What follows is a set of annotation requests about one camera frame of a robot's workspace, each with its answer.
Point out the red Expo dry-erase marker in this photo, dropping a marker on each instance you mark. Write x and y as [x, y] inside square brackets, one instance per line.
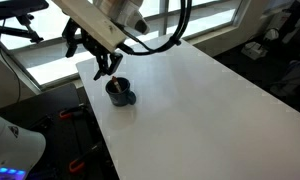
[116, 84]

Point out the orange-handled clamp far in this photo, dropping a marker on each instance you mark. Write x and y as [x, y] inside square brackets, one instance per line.
[68, 113]

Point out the black camera on tripod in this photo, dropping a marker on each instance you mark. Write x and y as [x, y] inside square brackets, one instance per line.
[22, 11]

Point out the dark teal enamel mug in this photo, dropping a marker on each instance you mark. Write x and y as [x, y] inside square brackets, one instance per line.
[125, 97]

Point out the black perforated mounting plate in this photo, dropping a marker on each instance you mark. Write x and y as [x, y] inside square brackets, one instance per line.
[67, 140]

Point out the orange-handled clamp near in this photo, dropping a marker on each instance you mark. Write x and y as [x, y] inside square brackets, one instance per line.
[76, 166]

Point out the orange-handled clamp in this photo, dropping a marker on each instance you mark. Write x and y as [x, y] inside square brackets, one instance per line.
[68, 113]
[76, 166]

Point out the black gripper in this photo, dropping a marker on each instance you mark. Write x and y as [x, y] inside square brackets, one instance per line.
[75, 35]

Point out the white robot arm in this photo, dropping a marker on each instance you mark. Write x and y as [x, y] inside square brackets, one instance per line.
[123, 13]

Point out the white power adapter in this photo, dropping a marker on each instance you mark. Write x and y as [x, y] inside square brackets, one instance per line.
[253, 50]

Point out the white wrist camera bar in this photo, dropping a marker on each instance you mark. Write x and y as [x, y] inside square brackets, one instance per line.
[94, 22]

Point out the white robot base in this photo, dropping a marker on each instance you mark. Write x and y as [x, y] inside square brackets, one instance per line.
[20, 150]

